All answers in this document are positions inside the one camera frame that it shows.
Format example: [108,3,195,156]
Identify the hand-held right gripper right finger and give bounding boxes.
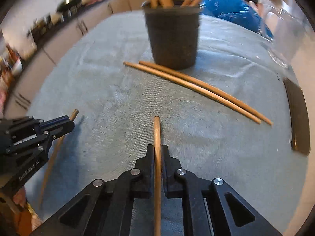
[162,145,283,236]

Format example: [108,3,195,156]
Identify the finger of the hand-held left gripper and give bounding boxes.
[37,115,70,129]
[6,122,75,158]

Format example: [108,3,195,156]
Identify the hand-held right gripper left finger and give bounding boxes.
[31,145,154,236]

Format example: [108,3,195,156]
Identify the dark perforated utensil holder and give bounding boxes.
[142,1,200,70]

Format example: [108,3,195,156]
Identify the person's left forearm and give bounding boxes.
[15,203,43,236]

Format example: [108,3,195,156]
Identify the person's left hand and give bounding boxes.
[12,188,27,208]

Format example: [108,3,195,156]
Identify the grey tablecloth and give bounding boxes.
[25,10,309,236]

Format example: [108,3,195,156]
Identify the white bowl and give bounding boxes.
[12,58,24,76]

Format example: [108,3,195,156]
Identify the beige kitchen cabinets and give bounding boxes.
[5,0,148,118]

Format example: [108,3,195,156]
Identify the black wok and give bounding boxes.
[57,0,84,11]

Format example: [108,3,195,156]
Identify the dark flat rectangular object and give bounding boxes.
[283,78,311,156]

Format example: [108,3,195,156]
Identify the blue plastic bag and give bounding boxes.
[202,0,273,40]

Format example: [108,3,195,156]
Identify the glass pitcher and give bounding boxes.
[261,5,303,69]

